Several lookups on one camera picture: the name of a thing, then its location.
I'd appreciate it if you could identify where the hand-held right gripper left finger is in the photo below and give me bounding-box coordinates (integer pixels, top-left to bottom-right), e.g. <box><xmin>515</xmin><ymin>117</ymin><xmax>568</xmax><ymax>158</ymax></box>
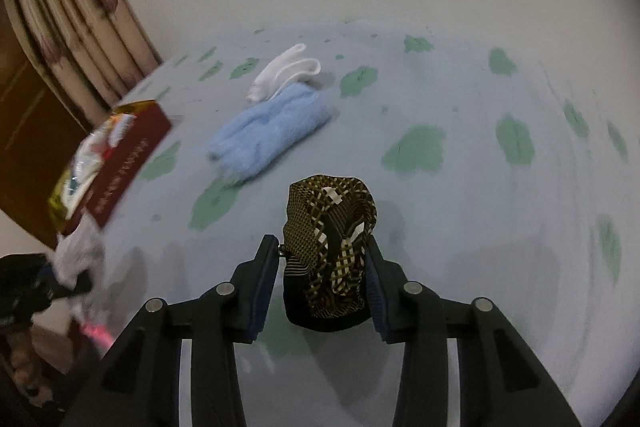
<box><xmin>65</xmin><ymin>234</ymin><xmax>280</xmax><ymax>427</ymax></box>

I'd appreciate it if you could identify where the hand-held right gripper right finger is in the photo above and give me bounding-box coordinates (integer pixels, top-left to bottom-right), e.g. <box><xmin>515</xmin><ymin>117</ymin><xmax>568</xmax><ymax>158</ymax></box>
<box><xmin>364</xmin><ymin>234</ymin><xmax>583</xmax><ymax>427</ymax></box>

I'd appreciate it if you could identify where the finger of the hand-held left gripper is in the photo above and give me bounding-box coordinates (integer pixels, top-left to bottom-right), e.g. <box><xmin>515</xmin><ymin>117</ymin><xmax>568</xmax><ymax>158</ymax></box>
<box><xmin>46</xmin><ymin>271</ymin><xmax>94</xmax><ymax>302</ymax></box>

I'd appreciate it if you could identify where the white fluffy plush toy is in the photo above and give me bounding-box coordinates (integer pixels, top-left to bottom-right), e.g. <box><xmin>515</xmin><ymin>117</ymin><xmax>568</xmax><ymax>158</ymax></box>
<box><xmin>52</xmin><ymin>229</ymin><xmax>115</xmax><ymax>350</ymax></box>

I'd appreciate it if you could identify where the dark patterned cloth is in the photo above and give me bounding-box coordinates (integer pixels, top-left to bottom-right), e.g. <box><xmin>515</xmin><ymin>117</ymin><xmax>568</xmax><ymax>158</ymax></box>
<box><xmin>282</xmin><ymin>175</ymin><xmax>379</xmax><ymax>334</ymax></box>

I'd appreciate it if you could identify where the green snack packet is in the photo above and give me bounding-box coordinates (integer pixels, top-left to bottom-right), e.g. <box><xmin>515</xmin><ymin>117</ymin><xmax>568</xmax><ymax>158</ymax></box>
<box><xmin>49</xmin><ymin>177</ymin><xmax>78</xmax><ymax>230</ymax></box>

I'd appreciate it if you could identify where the red tin box gold inside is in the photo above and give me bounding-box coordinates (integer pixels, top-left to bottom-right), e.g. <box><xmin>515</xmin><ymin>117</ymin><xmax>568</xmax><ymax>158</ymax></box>
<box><xmin>48</xmin><ymin>100</ymin><xmax>174</xmax><ymax>235</ymax></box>

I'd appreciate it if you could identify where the person's left hand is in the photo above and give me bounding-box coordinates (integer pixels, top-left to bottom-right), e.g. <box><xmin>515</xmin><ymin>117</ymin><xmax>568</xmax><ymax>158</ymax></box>
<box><xmin>5</xmin><ymin>324</ymin><xmax>45</xmax><ymax>400</ymax></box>

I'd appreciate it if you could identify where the dark wooden cabinet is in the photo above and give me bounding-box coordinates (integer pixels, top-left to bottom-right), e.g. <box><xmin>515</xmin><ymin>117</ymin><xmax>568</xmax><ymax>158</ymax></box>
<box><xmin>0</xmin><ymin>2</ymin><xmax>97</xmax><ymax>249</ymax></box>

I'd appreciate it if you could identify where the light blue towel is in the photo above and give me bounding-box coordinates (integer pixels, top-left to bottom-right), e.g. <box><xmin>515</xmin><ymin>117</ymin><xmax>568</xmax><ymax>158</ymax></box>
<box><xmin>207</xmin><ymin>84</ymin><xmax>332</xmax><ymax>184</ymax></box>

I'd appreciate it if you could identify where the loose white sock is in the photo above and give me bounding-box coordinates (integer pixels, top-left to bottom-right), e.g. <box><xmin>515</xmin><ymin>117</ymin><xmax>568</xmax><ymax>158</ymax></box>
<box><xmin>245</xmin><ymin>43</ymin><xmax>322</xmax><ymax>104</ymax></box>

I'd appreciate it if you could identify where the beige floral curtain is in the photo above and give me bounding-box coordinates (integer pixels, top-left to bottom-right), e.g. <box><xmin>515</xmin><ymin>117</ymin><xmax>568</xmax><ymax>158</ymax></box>
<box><xmin>2</xmin><ymin>0</ymin><xmax>164</xmax><ymax>128</ymax></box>

